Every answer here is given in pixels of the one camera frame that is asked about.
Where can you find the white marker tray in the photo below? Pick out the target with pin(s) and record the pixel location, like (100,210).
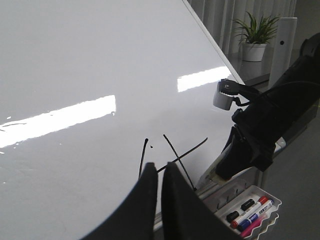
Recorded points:
(231,196)

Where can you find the blue capped whiteboard marker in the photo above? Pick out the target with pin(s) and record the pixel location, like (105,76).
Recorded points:
(261,210)

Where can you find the grey window ledge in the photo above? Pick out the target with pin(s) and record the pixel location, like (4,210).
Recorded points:
(252,73)

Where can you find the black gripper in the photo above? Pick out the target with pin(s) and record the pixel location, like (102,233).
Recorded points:
(252,139)

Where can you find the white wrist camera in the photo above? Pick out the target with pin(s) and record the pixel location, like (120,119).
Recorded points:
(229,91)

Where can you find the red capped whiteboard marker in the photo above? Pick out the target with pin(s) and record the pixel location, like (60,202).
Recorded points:
(235,223)

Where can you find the white whiteboard marker with tape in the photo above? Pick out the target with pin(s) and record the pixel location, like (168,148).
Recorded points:
(210,175)

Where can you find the pink eraser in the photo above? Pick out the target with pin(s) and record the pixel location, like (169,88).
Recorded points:
(247,232)

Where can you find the green potted plant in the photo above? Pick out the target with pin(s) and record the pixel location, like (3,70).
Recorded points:
(256,31)

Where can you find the white pillar device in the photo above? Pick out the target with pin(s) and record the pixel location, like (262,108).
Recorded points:
(282,51)

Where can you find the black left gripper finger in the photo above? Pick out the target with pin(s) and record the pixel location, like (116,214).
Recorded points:
(135,216)

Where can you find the white whiteboard with grey frame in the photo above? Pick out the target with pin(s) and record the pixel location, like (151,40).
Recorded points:
(89,89)

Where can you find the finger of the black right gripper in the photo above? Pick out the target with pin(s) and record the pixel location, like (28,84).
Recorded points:
(184,215)

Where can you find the white plant pot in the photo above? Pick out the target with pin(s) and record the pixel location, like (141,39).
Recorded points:
(253,52)

